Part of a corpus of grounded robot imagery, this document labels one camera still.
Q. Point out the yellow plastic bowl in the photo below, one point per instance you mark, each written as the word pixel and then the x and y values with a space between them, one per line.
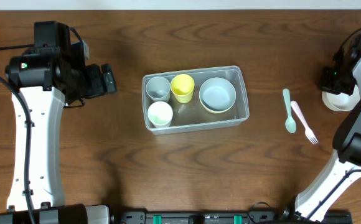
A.
pixel 212 110

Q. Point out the yellow plastic cup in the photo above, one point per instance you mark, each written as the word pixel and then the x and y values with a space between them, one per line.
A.
pixel 182 86

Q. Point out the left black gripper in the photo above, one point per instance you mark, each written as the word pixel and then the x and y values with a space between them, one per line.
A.
pixel 107 78

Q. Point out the grey plastic cup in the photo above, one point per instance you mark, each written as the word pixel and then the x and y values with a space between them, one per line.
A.
pixel 158 89

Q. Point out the pink plastic fork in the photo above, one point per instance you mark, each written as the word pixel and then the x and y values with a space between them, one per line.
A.
pixel 308 131

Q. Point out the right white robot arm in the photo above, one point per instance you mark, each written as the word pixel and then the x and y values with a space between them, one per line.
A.
pixel 341 171

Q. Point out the white bowl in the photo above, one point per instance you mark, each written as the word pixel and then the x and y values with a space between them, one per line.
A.
pixel 342 101
pixel 217 93

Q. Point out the pale green plastic spoon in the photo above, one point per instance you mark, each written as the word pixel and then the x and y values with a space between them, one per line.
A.
pixel 290 123

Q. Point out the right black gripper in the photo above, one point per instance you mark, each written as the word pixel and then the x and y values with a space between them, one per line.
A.
pixel 328 81

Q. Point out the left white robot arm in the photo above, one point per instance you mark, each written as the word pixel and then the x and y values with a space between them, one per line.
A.
pixel 42 86

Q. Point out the clear plastic container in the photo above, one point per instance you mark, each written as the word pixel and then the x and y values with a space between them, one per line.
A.
pixel 192 116

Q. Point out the white plastic cup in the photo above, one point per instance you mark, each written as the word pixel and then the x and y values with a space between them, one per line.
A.
pixel 160 114

